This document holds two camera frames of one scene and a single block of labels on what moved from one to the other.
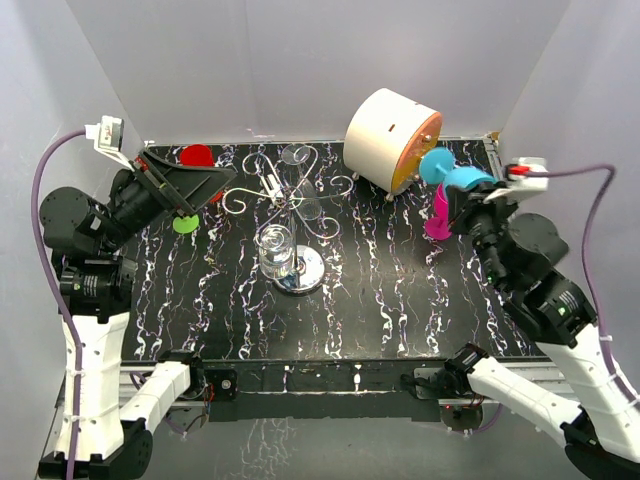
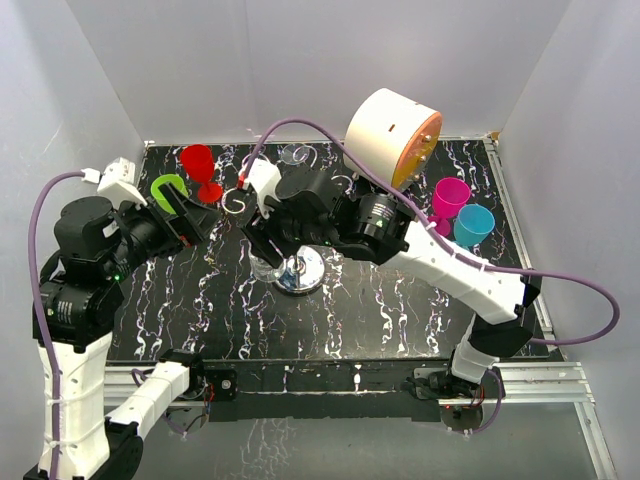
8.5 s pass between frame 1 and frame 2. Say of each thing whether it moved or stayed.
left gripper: moved
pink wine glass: stayed
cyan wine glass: moved
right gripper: moved
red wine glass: stayed
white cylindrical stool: stayed
